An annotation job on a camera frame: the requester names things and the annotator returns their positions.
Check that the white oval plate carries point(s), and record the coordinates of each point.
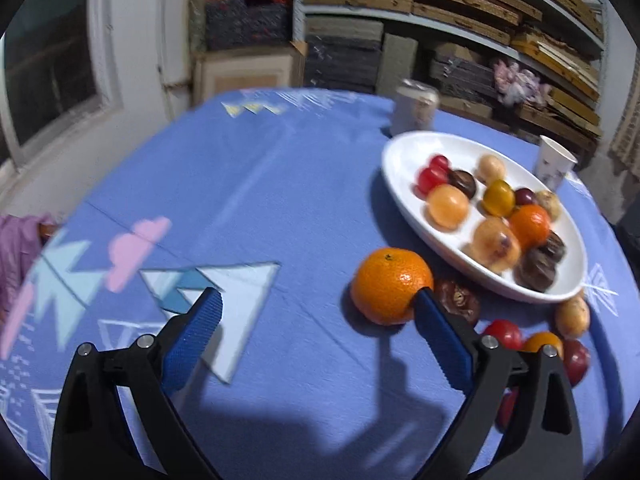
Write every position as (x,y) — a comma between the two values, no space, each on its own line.
(400,170)

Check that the small orange mandarin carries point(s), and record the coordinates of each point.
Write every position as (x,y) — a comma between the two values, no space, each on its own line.
(532,225)

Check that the white framed window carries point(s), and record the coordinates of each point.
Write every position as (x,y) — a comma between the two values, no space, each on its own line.
(60,60)

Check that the beige woven cloth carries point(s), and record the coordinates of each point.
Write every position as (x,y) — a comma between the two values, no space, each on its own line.
(627,135)

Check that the dark wrinkled passion fruit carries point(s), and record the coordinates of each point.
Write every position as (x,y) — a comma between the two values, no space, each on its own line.
(457,302)
(462,183)
(552,247)
(536,270)

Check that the pink cloth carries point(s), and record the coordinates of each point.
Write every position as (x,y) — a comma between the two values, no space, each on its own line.
(20,255)

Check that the cardboard box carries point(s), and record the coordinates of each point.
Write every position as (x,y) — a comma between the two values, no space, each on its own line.
(240,75)

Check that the small yellow-orange mandarin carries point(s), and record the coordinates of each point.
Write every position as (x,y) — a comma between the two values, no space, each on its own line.
(542,342)

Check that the metal shelf rack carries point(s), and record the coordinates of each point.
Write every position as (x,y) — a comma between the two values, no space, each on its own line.
(450,20)

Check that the yellow apple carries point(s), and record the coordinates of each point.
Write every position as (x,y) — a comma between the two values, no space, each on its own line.
(495,245)

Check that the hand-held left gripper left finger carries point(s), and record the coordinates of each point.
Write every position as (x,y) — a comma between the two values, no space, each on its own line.
(192,332)

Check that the pink flower bundle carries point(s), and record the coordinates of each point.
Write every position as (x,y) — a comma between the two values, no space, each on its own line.
(517,82)

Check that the blue printed tablecloth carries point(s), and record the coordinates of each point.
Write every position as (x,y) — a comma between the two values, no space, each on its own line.
(275,185)

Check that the red tomato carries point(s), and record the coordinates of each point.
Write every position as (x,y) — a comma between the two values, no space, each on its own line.
(505,410)
(502,334)
(431,179)
(440,161)

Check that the dark red plum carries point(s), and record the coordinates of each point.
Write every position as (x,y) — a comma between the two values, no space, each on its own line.
(576,360)
(525,195)

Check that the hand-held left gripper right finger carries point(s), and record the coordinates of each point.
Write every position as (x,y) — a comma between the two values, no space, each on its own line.
(442,335)

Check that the yellow tomato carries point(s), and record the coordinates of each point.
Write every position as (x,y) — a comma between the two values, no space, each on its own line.
(498,197)

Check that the large orange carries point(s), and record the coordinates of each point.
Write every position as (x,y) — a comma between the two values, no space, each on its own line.
(385,285)

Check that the white paper cup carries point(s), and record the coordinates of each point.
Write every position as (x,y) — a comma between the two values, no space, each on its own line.
(552,158)

